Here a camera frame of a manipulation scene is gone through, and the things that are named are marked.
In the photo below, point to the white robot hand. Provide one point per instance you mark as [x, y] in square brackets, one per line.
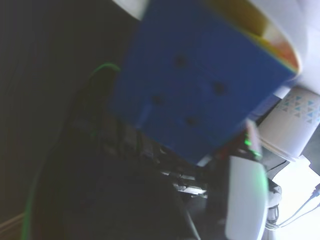
[245, 195]

